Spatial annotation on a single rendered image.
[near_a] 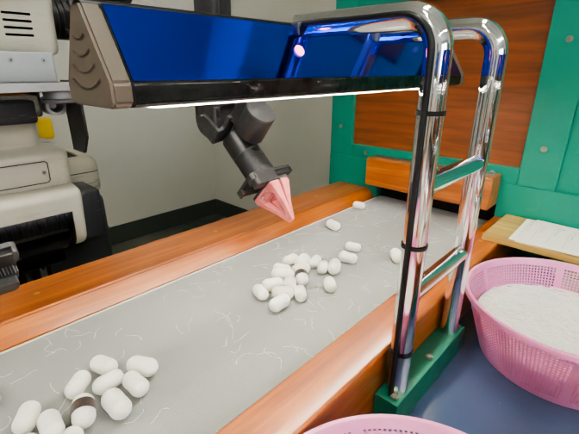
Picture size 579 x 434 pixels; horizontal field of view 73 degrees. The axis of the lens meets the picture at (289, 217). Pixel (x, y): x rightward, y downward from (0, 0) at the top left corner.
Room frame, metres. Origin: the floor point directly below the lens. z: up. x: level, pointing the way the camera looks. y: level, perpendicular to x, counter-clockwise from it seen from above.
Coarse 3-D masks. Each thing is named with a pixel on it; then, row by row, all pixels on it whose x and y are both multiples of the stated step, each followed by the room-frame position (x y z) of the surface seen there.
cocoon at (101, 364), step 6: (90, 360) 0.36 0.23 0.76; (96, 360) 0.35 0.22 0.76; (102, 360) 0.35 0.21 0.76; (108, 360) 0.35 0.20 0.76; (114, 360) 0.36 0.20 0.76; (90, 366) 0.35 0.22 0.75; (96, 366) 0.35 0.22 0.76; (102, 366) 0.35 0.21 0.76; (108, 366) 0.35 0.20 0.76; (114, 366) 0.35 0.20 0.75; (96, 372) 0.35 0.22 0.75; (102, 372) 0.34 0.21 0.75
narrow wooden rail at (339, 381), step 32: (480, 256) 0.60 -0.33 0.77; (512, 256) 0.76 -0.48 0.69; (384, 320) 0.42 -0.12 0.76; (416, 320) 0.42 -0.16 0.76; (320, 352) 0.36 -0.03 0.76; (352, 352) 0.36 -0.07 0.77; (384, 352) 0.36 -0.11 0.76; (288, 384) 0.31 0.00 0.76; (320, 384) 0.31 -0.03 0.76; (352, 384) 0.32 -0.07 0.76; (256, 416) 0.27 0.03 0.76; (288, 416) 0.27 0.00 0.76; (320, 416) 0.28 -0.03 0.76
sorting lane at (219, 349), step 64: (256, 256) 0.65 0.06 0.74; (320, 256) 0.65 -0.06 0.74; (384, 256) 0.65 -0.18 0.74; (128, 320) 0.45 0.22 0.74; (192, 320) 0.45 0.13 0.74; (256, 320) 0.45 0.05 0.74; (320, 320) 0.45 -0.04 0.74; (0, 384) 0.34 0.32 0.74; (64, 384) 0.34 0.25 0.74; (192, 384) 0.34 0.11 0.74; (256, 384) 0.34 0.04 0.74
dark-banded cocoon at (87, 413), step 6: (78, 396) 0.30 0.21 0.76; (90, 396) 0.30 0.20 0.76; (72, 402) 0.29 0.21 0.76; (78, 408) 0.28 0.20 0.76; (84, 408) 0.28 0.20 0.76; (90, 408) 0.29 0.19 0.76; (72, 414) 0.28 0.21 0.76; (78, 414) 0.28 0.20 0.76; (84, 414) 0.28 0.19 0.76; (90, 414) 0.28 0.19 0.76; (72, 420) 0.28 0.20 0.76; (78, 420) 0.27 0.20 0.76; (84, 420) 0.28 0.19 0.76; (90, 420) 0.28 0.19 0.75; (84, 426) 0.27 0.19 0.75
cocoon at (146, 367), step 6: (132, 360) 0.35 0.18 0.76; (138, 360) 0.35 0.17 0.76; (144, 360) 0.35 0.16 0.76; (150, 360) 0.35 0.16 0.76; (126, 366) 0.35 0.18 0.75; (132, 366) 0.35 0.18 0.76; (138, 366) 0.35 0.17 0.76; (144, 366) 0.34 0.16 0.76; (150, 366) 0.35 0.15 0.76; (156, 366) 0.35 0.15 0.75; (144, 372) 0.34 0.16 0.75; (150, 372) 0.34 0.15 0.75
